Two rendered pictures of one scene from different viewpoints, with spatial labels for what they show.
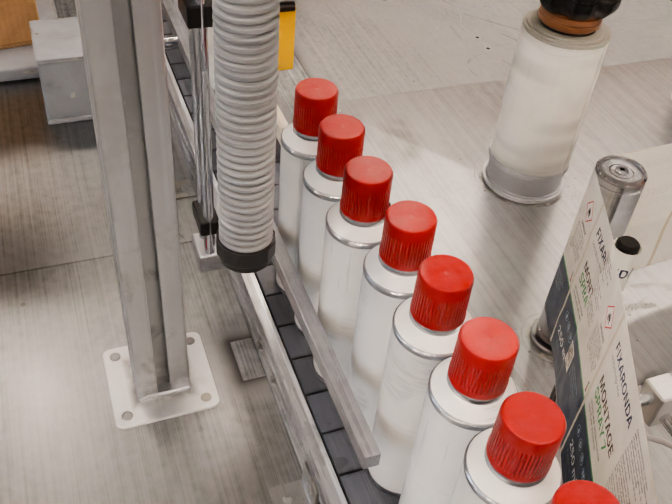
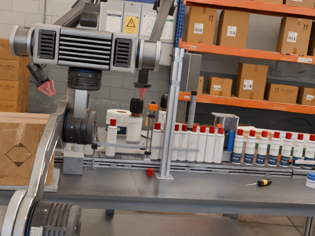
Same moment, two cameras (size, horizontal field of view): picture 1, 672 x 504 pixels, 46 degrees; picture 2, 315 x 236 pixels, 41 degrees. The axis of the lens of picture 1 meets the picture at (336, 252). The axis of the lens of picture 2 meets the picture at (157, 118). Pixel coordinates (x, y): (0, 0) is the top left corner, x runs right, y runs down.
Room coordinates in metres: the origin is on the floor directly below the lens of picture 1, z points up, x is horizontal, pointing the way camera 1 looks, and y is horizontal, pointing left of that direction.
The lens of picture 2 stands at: (0.02, 2.23, 1.48)
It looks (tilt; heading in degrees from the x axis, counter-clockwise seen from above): 9 degrees down; 283
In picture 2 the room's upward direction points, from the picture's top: 6 degrees clockwise
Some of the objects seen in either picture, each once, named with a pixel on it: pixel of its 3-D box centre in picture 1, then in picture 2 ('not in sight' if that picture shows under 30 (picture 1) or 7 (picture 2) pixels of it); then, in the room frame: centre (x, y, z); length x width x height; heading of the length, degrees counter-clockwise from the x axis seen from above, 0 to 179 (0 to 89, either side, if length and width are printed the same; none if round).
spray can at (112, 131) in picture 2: not in sight; (111, 137); (0.75, 0.12, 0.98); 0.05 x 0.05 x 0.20
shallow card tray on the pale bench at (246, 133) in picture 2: not in sight; (257, 135); (-0.03, -1.57, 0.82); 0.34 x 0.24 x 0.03; 21
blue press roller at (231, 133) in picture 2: not in sight; (230, 143); (0.13, -0.20, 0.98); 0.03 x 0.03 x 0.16
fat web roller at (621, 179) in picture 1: (585, 262); not in sight; (0.48, -0.20, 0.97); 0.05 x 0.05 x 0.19
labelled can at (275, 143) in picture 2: not in sight; (274, 149); (-0.12, -0.26, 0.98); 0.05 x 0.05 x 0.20
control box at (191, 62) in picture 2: not in sight; (185, 71); (0.40, 0.06, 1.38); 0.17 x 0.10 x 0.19; 79
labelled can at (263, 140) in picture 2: not in sight; (262, 148); (-0.05, -0.23, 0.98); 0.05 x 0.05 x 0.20
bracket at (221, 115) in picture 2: not in sight; (225, 115); (0.19, -0.23, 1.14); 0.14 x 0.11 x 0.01; 24
